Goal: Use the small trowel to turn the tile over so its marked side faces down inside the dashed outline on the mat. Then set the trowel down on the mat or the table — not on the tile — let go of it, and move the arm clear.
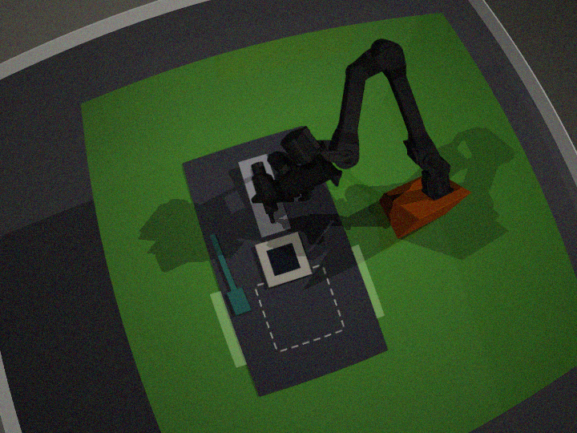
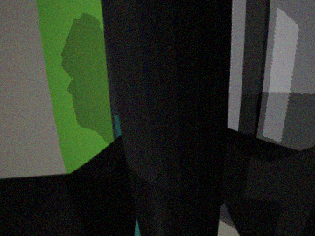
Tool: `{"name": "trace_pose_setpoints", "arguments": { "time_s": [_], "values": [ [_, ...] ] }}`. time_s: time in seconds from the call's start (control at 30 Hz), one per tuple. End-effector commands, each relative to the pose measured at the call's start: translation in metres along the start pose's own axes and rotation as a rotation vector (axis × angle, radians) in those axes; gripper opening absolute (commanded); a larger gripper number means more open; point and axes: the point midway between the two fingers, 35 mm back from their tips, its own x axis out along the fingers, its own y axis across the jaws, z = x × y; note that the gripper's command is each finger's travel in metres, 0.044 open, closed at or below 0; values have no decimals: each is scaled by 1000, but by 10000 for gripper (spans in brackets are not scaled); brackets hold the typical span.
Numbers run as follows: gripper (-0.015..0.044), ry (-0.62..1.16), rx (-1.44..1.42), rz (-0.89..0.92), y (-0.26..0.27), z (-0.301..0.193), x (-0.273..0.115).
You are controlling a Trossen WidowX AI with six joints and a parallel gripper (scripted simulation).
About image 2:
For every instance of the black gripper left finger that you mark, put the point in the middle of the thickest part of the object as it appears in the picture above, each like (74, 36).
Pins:
(94, 200)

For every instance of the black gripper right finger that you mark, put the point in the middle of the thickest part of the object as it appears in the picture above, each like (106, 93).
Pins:
(268, 189)

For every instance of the dark teal small trowel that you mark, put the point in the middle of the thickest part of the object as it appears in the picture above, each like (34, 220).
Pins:
(118, 133)

